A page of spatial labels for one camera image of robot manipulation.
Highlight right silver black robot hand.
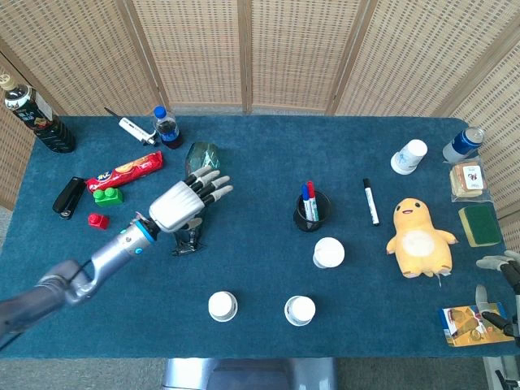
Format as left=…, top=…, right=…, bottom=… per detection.
left=474, top=250, right=520, bottom=338

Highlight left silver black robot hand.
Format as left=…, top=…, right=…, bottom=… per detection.
left=148, top=164, right=235, bottom=235

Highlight green spray bottle black nozzle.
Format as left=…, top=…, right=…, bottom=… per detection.
left=170, top=141, right=223, bottom=257

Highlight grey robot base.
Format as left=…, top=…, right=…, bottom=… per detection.
left=162, top=357, right=338, bottom=390

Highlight cola bottle blue cap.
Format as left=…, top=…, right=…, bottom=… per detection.
left=152, top=106, right=184, bottom=150

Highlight dark tea bottle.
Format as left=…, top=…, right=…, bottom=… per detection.
left=0, top=72, right=77, bottom=154

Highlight red biscuit packet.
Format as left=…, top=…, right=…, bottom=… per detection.
left=85, top=150, right=164, bottom=194

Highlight green yellow sponge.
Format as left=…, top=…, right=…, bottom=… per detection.
left=458, top=204, right=503, bottom=249

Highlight green toy brick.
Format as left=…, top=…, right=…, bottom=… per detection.
left=93, top=188, right=124, bottom=208

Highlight small yellow printed box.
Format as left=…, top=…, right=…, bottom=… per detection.
left=437, top=302, right=515, bottom=349

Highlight red toy brick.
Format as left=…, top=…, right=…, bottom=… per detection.
left=87, top=213, right=111, bottom=230

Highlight blue carpet table mat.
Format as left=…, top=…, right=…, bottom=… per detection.
left=0, top=115, right=520, bottom=361

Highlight white utility knife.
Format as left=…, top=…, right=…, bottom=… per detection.
left=103, top=106, right=159, bottom=146

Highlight yellow plush toy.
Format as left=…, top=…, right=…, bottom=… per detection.
left=385, top=197, right=459, bottom=279

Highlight black stapler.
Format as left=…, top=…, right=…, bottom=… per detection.
left=52, top=175, right=87, bottom=221

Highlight white paper cup green leaves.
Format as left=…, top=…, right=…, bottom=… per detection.
left=207, top=291, right=239, bottom=323

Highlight packaged sandwich biscuits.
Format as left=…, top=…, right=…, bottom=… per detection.
left=448, top=160, right=488, bottom=203

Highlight black mesh pen holder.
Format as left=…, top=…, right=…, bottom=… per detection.
left=292, top=190, right=332, bottom=233

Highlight blue cap marker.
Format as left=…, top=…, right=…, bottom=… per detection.
left=301, top=184, right=316, bottom=223

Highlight red cap marker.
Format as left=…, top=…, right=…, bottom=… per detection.
left=306, top=180, right=320, bottom=223

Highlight blue soda can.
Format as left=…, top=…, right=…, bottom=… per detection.
left=442, top=126, right=486, bottom=163

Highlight white paper cup blue flower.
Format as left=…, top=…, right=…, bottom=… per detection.
left=312, top=236, right=346, bottom=270
left=284, top=295, right=317, bottom=327

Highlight woven wooden folding screen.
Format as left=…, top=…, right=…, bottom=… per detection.
left=0, top=0, right=520, bottom=220

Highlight black cap white marker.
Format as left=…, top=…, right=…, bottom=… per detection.
left=362, top=177, right=380, bottom=227

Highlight stacked white paper cups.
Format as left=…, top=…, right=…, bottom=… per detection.
left=390, top=139, right=429, bottom=176

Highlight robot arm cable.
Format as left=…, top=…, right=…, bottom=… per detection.
left=0, top=258, right=98, bottom=353

